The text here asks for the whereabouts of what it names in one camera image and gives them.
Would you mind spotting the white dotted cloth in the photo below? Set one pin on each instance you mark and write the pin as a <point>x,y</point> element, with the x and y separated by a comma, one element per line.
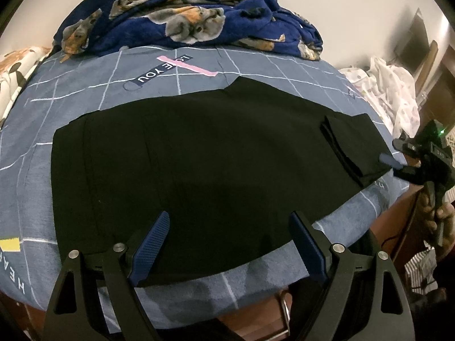
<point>391,92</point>

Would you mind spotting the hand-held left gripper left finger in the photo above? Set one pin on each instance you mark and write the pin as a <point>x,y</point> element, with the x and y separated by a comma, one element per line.
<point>153,245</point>

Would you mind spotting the dark flat monitor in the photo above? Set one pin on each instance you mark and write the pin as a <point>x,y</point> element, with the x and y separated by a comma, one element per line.
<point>412,42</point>

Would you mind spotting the person's right hand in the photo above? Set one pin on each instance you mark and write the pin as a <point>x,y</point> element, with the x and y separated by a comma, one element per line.
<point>446,216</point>

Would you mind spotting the blue checked bed sheet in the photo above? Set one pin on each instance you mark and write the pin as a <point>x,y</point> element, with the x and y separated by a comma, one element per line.
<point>106,88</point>

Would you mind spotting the navy printed fleece blanket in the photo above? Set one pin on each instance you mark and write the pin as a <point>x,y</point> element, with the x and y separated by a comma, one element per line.
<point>185,10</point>

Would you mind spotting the black pants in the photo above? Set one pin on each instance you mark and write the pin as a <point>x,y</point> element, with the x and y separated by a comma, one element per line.
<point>213,156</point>

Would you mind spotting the wooden cabinet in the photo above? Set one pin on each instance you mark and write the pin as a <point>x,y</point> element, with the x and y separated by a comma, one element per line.
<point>444,92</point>

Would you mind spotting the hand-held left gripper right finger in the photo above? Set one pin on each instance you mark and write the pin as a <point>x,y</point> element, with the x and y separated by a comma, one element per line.
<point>314,252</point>

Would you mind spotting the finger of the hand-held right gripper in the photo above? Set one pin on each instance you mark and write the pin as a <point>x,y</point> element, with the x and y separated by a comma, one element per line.
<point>408,174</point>
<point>405,145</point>

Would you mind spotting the striped cloth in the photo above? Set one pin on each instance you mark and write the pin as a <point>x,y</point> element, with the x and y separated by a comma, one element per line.
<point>423,270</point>

